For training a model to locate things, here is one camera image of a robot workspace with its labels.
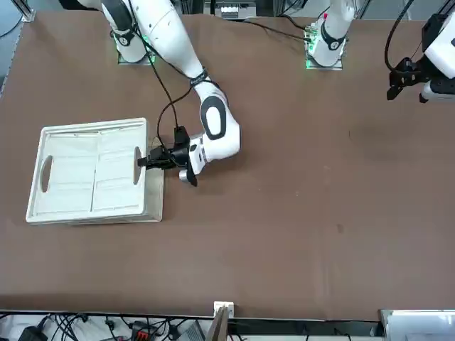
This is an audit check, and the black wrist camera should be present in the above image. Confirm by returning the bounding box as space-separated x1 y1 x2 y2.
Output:
173 125 191 144

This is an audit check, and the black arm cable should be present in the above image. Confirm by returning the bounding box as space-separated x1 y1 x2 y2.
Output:
383 0 417 72
126 0 221 152

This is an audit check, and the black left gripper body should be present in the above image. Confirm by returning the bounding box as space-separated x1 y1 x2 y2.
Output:
395 58 428 88

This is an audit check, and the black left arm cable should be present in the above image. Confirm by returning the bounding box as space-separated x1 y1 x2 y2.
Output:
383 0 417 72

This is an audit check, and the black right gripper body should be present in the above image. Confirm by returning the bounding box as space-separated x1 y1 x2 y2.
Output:
168 139 192 168

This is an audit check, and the aluminium corner profile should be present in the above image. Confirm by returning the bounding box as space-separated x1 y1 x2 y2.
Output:
20 0 37 23

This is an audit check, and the black base cable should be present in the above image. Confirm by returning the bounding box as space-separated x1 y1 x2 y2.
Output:
243 18 314 45

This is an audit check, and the white folding storage box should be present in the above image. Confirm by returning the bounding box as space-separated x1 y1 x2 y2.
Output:
25 117 165 225

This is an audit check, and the black power brick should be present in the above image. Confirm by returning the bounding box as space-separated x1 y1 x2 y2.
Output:
16 324 44 341

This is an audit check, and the grey white flat box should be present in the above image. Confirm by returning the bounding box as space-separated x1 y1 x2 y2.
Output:
379 308 455 341

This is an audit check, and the grey power strip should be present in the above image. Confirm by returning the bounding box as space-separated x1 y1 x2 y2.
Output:
219 0 250 19

